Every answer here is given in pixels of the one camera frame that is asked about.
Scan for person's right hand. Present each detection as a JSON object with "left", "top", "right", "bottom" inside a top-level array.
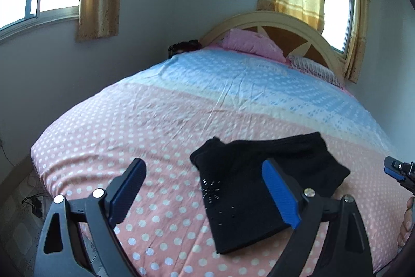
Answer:
[{"left": 397, "top": 195, "right": 415, "bottom": 248}]

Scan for plaid pillow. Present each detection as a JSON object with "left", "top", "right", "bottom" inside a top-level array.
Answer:
[{"left": 287, "top": 55, "right": 345, "bottom": 88}]

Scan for thin wall cable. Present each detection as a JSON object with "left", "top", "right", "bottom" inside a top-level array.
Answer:
[{"left": 0, "top": 138, "right": 16, "bottom": 168}]

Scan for narrow yellow curtain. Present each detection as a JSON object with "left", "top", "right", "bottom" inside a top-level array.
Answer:
[{"left": 343, "top": 0, "right": 371, "bottom": 85}]

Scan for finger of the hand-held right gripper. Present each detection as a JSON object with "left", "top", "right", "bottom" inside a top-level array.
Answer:
[
  {"left": 384, "top": 167, "right": 406, "bottom": 183},
  {"left": 383, "top": 156, "right": 404, "bottom": 169}
]

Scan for window beside headboard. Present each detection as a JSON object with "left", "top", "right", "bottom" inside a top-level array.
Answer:
[{"left": 319, "top": 0, "right": 356, "bottom": 54}]

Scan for cream wooden headboard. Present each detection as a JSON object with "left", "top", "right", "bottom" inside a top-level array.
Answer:
[{"left": 197, "top": 11, "right": 346, "bottom": 79}]

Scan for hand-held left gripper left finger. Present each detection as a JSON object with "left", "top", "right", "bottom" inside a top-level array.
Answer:
[{"left": 32, "top": 158, "right": 147, "bottom": 277}]

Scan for black power plug on floor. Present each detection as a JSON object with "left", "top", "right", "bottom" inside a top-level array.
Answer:
[{"left": 21, "top": 195, "right": 45, "bottom": 220}]

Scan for black pants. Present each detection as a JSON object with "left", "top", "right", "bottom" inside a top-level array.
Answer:
[{"left": 190, "top": 132, "right": 351, "bottom": 255}]

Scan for dark bundle beside bed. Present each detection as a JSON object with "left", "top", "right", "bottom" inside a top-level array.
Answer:
[{"left": 168, "top": 39, "right": 202, "bottom": 58}]

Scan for pink blue polka dot quilt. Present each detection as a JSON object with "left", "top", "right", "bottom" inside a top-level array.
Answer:
[{"left": 31, "top": 46, "right": 402, "bottom": 277}]

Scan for pink pillow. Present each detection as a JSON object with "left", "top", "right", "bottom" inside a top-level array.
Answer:
[{"left": 221, "top": 28, "right": 288, "bottom": 64}]

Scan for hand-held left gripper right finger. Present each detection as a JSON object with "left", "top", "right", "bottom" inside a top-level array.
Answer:
[{"left": 262, "top": 158, "right": 374, "bottom": 277}]

